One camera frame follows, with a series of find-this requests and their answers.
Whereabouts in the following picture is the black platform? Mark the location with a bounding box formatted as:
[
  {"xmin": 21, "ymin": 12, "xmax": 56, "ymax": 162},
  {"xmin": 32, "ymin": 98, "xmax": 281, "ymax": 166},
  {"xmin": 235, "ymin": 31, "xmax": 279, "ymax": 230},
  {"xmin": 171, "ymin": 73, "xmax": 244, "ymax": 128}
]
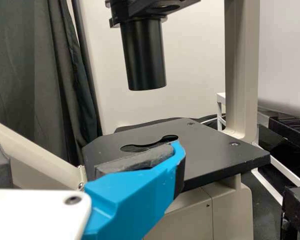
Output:
[
  {"xmin": 267, "ymin": 116, "xmax": 300, "ymax": 151},
  {"xmin": 281, "ymin": 185, "xmax": 300, "ymax": 240}
]

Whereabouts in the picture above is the cream microscope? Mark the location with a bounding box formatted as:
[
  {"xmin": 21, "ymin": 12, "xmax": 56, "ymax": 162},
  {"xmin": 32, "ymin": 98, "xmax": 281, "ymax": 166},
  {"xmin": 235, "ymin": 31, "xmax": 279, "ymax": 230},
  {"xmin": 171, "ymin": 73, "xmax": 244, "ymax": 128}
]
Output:
[{"xmin": 0, "ymin": 0, "xmax": 272, "ymax": 240}]

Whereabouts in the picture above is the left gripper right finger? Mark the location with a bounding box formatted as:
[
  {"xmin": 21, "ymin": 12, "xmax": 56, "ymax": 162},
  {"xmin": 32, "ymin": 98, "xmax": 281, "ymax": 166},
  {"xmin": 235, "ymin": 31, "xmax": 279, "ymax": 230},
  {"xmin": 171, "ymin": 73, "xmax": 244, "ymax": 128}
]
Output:
[{"xmin": 82, "ymin": 139, "xmax": 187, "ymax": 240}]

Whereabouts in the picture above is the white box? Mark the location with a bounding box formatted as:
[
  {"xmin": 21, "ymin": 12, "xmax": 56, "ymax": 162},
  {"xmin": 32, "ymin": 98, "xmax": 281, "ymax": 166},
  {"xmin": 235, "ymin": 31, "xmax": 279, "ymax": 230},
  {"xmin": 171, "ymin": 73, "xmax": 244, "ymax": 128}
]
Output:
[{"xmin": 76, "ymin": 0, "xmax": 300, "ymax": 118}]

